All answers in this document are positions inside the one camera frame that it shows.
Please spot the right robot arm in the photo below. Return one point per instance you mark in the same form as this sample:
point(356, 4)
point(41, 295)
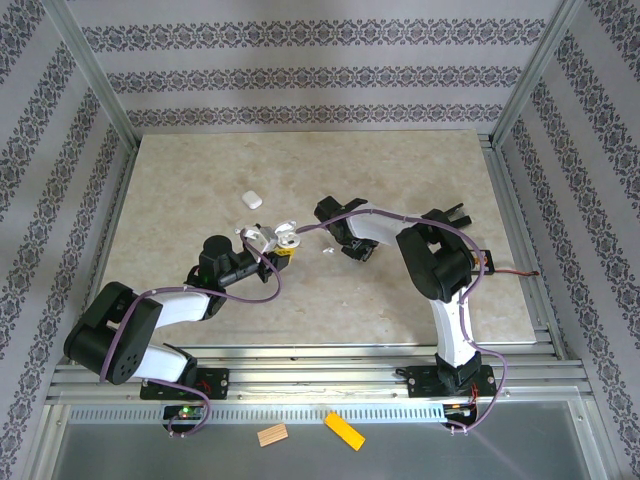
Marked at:
point(450, 330)

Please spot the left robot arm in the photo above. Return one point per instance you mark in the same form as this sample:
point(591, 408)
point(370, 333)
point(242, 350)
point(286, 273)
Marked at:
point(175, 305)

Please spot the small white rounded case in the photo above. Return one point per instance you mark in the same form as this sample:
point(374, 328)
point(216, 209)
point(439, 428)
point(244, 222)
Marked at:
point(252, 200)

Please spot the left controller box green light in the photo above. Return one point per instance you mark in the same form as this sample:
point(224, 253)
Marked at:
point(185, 412)

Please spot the yellow rectangular block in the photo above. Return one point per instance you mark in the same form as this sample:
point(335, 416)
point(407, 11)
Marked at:
point(345, 431)

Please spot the small wooden block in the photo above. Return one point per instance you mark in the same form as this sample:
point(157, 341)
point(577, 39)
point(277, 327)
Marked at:
point(273, 434)

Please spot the grey metal tray panel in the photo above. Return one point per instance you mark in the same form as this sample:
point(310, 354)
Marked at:
point(450, 455)

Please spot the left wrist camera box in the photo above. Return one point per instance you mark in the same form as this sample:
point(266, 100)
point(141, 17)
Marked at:
point(257, 237)

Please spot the black forked bracket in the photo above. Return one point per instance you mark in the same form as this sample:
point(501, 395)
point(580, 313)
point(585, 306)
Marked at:
point(460, 212)

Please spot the aluminium left side rail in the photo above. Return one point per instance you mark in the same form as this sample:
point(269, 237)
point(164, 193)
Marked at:
point(118, 200)

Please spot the aluminium rail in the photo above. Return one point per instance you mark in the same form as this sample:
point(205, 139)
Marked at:
point(118, 200)
point(512, 200)

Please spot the aluminium base rail bed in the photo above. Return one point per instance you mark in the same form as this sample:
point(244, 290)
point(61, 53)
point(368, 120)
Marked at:
point(325, 375)

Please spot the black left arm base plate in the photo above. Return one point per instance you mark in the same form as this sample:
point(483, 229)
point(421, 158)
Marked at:
point(215, 384)

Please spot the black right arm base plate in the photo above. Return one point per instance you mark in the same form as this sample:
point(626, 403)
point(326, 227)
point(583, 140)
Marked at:
point(422, 381)

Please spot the aluminium right side rail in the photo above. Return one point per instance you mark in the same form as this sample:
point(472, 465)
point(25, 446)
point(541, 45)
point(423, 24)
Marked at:
point(512, 200)

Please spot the aluminium left upright post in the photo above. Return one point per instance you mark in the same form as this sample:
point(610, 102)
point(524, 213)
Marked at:
point(92, 75)

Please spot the aluminium upright post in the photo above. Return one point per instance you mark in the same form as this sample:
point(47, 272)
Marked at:
point(535, 75)
point(92, 75)

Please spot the aluminium right upright post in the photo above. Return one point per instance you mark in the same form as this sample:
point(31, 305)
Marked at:
point(535, 75)

